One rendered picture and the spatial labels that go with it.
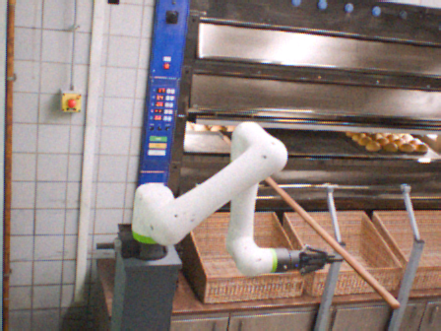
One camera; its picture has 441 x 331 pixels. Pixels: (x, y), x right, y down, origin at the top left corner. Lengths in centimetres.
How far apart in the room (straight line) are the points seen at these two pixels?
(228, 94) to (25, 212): 121
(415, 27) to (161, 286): 216
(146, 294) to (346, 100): 179
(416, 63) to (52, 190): 214
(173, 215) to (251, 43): 145
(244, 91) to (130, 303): 145
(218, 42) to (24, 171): 116
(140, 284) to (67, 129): 115
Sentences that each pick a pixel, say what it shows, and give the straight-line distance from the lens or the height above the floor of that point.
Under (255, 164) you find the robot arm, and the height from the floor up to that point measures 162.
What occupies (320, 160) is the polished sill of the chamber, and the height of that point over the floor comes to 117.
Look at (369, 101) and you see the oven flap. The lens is 356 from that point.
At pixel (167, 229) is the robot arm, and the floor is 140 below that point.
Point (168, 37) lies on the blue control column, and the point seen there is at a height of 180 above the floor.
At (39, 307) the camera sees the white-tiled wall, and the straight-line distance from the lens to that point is 352.
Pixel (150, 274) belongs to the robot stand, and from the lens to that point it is 214.
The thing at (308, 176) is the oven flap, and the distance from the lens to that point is 356.
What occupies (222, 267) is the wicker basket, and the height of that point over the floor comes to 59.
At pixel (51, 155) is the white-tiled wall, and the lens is 310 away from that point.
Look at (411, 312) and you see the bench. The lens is 368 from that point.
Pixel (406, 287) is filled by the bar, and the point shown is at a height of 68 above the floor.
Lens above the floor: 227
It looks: 20 degrees down
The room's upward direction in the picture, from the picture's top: 9 degrees clockwise
